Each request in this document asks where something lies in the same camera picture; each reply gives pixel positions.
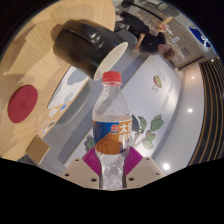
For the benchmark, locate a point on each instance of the round ceiling lights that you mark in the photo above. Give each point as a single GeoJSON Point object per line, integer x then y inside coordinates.
{"type": "Point", "coordinates": [190, 110]}

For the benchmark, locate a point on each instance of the clear red-capped drink bottle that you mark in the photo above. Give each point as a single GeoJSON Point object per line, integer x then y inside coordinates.
{"type": "Point", "coordinates": [111, 110]}

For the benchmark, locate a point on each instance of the small blue card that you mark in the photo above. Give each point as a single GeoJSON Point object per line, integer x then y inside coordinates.
{"type": "Point", "coordinates": [64, 107]}

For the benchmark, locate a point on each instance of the small clear card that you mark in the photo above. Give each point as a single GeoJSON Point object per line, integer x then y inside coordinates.
{"type": "Point", "coordinates": [43, 126]}

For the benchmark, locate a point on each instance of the small round wooden table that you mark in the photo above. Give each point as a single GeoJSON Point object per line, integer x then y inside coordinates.
{"type": "Point", "coordinates": [165, 21]}

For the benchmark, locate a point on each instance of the cardboard box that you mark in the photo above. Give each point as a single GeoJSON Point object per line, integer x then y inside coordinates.
{"type": "Point", "coordinates": [37, 149]}

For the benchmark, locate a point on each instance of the small white card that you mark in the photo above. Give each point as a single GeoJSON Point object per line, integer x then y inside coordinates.
{"type": "Point", "coordinates": [53, 113]}

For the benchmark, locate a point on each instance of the black mug with white inside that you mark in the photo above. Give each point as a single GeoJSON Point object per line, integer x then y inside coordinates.
{"type": "Point", "coordinates": [80, 50]}

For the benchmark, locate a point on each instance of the person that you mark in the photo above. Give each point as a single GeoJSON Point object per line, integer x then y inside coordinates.
{"type": "Point", "coordinates": [150, 41]}

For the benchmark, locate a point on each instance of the grey chair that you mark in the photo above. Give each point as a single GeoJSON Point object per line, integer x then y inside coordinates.
{"type": "Point", "coordinates": [74, 106]}
{"type": "Point", "coordinates": [126, 36]}
{"type": "Point", "coordinates": [168, 8]}

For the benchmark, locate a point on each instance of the small dark green card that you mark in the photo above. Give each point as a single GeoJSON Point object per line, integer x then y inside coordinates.
{"type": "Point", "coordinates": [51, 124]}

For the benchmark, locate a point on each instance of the flat round red coaster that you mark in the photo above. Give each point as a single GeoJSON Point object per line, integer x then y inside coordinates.
{"type": "Point", "coordinates": [22, 104]}

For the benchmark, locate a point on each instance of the blue and white wall sign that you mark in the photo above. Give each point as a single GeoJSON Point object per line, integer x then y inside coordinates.
{"type": "Point", "coordinates": [200, 37]}

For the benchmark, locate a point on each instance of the coffee plant wall mural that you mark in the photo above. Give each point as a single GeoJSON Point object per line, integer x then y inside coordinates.
{"type": "Point", "coordinates": [160, 100]}

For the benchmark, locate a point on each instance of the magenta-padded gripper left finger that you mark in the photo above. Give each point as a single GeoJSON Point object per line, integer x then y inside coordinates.
{"type": "Point", "coordinates": [80, 172]}

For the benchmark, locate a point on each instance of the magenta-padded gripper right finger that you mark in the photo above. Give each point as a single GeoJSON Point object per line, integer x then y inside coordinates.
{"type": "Point", "coordinates": [145, 171]}

